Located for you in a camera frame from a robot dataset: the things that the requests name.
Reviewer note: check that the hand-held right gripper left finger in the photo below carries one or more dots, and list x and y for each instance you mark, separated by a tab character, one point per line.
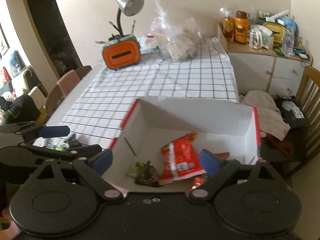
103	160

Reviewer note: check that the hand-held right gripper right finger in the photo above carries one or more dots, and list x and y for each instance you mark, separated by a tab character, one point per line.
209	162

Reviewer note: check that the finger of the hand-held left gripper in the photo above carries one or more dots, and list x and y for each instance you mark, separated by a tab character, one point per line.
55	131
62	153

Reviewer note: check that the small green snack packet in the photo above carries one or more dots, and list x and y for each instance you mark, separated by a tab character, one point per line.
58	146

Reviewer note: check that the small dark snack packet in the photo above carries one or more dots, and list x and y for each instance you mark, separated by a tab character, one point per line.
74	141

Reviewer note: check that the small red snack packet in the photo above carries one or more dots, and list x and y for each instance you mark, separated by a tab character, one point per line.
198	182

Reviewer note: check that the pale green snack packet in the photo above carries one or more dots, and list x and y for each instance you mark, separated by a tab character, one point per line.
133	170

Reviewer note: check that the red and white cardboard box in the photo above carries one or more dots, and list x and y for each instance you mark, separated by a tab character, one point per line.
190	120

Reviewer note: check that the black clothing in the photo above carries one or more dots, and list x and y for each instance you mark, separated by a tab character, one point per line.
21	107

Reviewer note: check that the pink cloth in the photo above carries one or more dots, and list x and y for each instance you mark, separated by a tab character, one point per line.
68	82

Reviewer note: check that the red cloth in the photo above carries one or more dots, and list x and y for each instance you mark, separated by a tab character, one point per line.
282	145

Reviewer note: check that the white cloth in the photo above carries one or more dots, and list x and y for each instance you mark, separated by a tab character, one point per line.
265	105

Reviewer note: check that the checked white tablecloth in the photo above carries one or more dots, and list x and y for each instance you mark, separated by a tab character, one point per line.
155	85

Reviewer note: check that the black bag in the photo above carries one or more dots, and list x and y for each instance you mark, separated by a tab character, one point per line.
291	112

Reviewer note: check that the orange and green tissue box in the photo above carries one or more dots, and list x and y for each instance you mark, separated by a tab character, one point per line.
121	53

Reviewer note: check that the paint brush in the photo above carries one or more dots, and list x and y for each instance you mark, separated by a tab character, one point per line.
134	27
115	27

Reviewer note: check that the stack of printed papers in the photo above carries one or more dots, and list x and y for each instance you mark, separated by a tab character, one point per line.
147	45

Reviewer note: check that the light wooden chair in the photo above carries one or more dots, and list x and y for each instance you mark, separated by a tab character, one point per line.
308	87

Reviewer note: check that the clear plastic bag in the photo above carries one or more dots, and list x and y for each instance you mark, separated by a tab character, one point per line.
180	37

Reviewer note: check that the white plastic bag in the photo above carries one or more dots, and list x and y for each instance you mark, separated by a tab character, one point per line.
260	38

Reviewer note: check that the orange bottle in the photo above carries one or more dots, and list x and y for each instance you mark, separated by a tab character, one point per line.
242	30

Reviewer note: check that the amber pump bottle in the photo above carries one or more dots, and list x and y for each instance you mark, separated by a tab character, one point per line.
228	26

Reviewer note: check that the clear water bottle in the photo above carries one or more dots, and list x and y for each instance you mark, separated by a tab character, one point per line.
288	42

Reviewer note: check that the yellow container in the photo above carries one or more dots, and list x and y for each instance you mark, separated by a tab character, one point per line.
276	31

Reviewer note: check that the silver desk lamp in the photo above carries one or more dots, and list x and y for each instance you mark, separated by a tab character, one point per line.
130	3

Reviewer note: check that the white tube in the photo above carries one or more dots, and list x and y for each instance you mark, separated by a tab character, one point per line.
277	15

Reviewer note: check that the blue packet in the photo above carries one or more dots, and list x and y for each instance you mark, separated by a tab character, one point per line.
291	21

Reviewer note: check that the blue wall picture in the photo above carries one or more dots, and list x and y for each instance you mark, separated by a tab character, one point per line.
17	63

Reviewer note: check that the framed wall picture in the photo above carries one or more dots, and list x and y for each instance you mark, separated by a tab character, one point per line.
3	40

